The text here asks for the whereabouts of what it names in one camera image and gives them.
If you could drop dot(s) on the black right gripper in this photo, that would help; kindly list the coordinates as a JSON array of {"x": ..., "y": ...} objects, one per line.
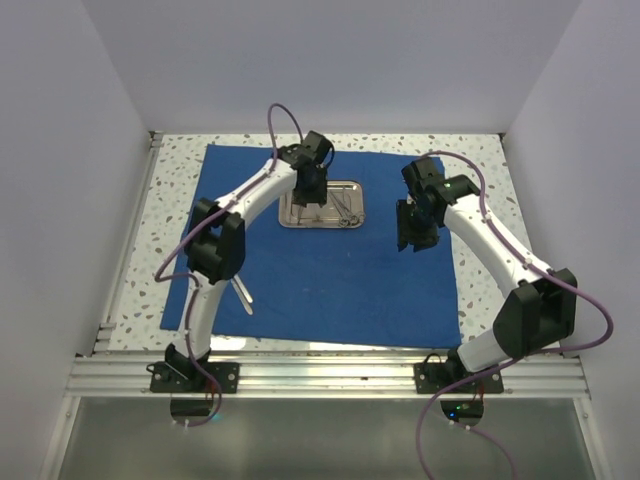
[{"x": 407, "y": 235}]

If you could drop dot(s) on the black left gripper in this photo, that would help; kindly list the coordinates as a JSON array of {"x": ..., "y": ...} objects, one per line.
[{"x": 316, "y": 197}]

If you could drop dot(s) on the blue surgical cloth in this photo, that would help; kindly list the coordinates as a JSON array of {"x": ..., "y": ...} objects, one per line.
[{"x": 341, "y": 285}]

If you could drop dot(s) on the steel tweezers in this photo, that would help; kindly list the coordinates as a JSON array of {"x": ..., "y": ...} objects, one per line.
[{"x": 242, "y": 290}]

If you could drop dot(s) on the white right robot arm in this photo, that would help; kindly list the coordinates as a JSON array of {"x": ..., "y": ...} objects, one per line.
[{"x": 539, "y": 302}]

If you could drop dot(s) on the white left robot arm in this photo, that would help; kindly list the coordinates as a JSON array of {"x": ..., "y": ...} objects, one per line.
[{"x": 215, "y": 247}]

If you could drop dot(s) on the steel surgical scissors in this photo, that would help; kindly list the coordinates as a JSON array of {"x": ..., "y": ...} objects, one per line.
[{"x": 347, "y": 217}]

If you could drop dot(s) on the steel instrument tray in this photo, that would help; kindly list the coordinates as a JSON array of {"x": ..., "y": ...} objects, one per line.
[{"x": 350, "y": 192}]

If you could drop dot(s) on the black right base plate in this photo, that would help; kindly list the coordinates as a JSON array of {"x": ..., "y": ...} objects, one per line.
[{"x": 436, "y": 372}]

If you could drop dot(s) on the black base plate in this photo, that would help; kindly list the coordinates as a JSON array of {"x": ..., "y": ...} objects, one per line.
[
  {"x": 436, "y": 372},
  {"x": 165, "y": 379}
]

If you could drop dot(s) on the aluminium mounting rail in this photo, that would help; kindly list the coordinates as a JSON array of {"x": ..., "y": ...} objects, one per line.
[{"x": 373, "y": 374}]

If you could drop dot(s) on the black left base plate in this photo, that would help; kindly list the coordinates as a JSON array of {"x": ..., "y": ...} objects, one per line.
[{"x": 165, "y": 379}]

